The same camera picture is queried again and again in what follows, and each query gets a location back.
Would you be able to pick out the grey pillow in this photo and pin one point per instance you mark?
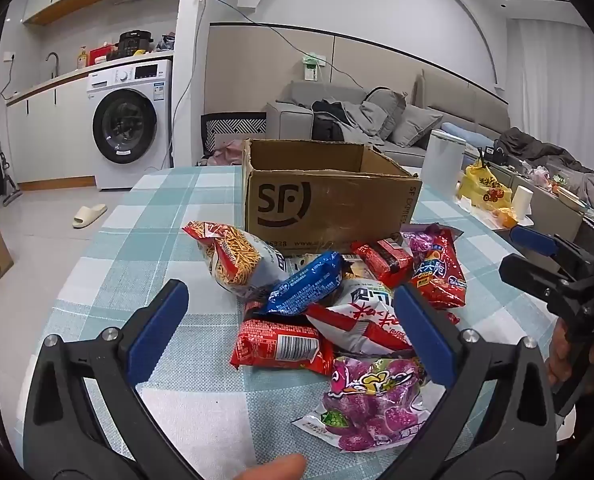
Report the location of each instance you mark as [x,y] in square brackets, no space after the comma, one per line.
[389,105]
[417,125]

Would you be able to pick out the red box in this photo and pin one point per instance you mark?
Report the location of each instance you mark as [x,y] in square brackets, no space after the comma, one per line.
[102,56]

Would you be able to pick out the white paper roll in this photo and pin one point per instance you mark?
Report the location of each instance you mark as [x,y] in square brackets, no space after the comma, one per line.
[523,202]

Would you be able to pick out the kitchen faucet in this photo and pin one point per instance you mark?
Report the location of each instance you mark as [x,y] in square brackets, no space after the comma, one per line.
[53,62]

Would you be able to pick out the patterned basket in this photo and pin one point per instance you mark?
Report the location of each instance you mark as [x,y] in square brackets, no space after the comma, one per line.
[232,124]

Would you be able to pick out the person's left hand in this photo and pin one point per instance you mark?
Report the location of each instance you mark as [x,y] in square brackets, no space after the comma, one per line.
[272,467]

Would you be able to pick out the pink bag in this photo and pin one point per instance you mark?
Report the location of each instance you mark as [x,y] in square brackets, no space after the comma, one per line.
[227,155]

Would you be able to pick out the white cylindrical bin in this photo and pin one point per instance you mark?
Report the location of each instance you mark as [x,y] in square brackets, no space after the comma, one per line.
[442,165]

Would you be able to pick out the dark grey blanket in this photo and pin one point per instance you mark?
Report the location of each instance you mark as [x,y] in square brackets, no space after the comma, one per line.
[542,152]

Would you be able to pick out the noodle snack packet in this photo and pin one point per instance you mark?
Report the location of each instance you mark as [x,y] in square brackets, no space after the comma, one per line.
[232,260]

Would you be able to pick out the purple candy packet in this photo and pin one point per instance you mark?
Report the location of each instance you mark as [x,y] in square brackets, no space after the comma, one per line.
[367,400]

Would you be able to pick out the stick vacuum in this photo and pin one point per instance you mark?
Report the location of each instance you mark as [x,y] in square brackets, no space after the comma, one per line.
[8,180]

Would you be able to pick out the green and white wall socket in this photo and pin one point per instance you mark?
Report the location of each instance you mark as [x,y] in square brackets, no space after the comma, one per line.
[311,67]

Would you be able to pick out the white and red snack packet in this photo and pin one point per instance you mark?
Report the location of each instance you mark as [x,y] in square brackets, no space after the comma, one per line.
[362,317]

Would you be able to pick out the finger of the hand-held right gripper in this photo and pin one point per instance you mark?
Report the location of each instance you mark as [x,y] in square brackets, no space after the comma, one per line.
[532,272]
[534,241]

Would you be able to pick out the yellow plastic bag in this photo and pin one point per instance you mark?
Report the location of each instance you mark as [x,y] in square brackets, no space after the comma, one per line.
[484,185]

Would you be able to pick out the brown cardboard box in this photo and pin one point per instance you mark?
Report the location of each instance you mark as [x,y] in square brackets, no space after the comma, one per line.
[327,200]

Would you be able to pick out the dark jacket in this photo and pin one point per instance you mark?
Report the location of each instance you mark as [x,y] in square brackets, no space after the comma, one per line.
[327,120]

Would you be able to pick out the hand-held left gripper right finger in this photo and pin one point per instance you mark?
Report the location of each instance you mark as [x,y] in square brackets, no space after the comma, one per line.
[427,340]

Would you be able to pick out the yellow soap bottle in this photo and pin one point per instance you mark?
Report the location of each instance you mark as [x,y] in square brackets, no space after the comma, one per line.
[81,59]

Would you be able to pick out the small red snack packet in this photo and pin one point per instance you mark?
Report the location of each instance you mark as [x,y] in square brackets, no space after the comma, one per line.
[384,260]

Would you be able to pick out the beige slipper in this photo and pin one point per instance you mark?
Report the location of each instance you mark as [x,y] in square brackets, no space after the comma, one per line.
[89,215]

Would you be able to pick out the beige sofa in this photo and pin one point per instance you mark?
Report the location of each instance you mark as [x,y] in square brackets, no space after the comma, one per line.
[442,95]

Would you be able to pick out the light blue cushion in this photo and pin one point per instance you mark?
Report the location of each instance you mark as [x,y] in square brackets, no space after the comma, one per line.
[469,135]

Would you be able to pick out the grey garment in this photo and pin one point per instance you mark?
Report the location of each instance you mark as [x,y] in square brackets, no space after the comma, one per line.
[367,120]

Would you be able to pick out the white washing machine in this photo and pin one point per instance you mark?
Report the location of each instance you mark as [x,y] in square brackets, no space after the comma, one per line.
[127,125]

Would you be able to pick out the red and purple snack packet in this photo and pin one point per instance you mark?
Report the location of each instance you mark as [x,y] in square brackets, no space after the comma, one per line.
[437,275]

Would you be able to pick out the black rice cooker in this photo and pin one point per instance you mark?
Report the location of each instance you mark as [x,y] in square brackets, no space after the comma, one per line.
[136,44]

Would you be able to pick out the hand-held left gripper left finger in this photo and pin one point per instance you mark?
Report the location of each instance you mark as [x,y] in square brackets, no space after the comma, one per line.
[158,332]

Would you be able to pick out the person's right hand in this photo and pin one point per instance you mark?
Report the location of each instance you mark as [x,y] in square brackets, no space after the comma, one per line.
[559,360]

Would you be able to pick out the white kitchen counter cabinet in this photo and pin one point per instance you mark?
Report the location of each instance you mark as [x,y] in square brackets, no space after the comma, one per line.
[52,125]

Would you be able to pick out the blue cookie packet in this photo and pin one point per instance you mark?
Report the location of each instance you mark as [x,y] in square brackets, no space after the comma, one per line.
[302,285]

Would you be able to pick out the red barcode snack packet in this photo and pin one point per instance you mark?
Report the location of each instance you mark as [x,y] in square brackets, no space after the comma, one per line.
[267,345]

